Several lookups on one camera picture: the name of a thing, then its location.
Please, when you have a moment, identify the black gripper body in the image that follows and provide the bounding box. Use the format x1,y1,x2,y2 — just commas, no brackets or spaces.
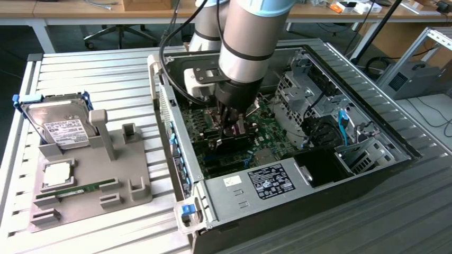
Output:
214,79,262,114

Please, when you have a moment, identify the graphics card with fan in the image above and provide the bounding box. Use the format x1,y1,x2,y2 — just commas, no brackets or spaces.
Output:
208,129,256,157

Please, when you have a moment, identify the CPU socket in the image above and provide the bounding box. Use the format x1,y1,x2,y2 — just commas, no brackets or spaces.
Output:
206,107,225,130

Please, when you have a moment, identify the metal socket cover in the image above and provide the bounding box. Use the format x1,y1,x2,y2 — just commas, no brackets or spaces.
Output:
245,92,264,117

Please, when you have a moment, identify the black RAM stick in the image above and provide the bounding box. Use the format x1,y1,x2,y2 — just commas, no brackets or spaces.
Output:
201,129,222,142

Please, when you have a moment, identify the green motherboard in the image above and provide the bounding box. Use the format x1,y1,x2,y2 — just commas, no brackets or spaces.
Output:
180,92,301,179

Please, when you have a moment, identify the silver chipset heatsink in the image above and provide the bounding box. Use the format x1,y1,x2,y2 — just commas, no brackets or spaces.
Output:
253,149,280,165

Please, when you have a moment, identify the silver disk bay cage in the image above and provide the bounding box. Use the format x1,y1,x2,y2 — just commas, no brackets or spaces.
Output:
273,51,354,125

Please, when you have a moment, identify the silver power supply unit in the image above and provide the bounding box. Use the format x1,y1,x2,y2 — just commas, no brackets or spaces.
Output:
197,157,316,228

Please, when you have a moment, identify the blue case latch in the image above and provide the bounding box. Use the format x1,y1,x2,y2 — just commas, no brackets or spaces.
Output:
177,203,197,221

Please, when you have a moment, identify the open black PC case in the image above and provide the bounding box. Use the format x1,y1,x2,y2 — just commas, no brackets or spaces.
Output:
146,43,424,254

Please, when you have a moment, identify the office chair base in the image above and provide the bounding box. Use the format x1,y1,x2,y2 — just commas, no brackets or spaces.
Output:
82,24,158,50

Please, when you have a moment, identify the brown cardboard box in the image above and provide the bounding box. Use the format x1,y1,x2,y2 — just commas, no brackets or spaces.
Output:
122,0,177,12

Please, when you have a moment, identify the hard disk in blue caddy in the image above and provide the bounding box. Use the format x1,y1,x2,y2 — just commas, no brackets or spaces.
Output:
10,91,98,152

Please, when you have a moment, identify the grey plastic parts rack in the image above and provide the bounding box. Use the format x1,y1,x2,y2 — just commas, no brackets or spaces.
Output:
29,108,153,234

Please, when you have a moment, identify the green RAM stick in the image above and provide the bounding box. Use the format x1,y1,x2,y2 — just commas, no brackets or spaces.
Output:
36,179,117,199

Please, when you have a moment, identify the black slanted pole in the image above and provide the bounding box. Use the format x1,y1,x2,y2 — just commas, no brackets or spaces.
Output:
348,0,404,62

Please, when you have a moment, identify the grey control box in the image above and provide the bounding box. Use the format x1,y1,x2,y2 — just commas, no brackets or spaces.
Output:
388,61,449,100

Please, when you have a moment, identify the silver CPU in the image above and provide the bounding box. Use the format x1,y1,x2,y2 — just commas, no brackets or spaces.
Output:
42,163,73,189

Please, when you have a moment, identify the wooden desk with clutter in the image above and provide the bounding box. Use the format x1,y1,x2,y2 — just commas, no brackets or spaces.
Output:
289,0,452,24

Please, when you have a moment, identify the long wooden desk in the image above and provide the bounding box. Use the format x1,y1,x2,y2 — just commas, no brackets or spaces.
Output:
0,0,197,53

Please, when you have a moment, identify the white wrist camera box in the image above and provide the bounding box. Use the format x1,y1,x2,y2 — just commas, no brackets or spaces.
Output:
182,67,228,103

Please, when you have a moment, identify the black wire bundle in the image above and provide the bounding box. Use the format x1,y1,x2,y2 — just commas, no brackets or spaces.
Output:
302,116,344,149

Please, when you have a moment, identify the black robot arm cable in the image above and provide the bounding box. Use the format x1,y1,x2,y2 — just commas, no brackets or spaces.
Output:
158,0,212,105

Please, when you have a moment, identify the blue data wire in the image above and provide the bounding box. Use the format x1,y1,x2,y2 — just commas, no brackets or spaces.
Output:
337,109,350,147

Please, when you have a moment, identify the hanging black cable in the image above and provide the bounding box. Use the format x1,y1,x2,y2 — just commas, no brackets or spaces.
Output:
161,0,181,40

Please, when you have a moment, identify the coiled black floor cable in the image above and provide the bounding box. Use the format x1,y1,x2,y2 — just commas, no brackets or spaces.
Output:
364,56,393,79

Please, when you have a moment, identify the grey cable on desk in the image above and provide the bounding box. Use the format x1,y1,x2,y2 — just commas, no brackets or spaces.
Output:
84,0,120,11

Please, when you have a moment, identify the aluminium profile frame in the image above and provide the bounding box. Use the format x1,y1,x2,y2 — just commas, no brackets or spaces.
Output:
376,26,452,88

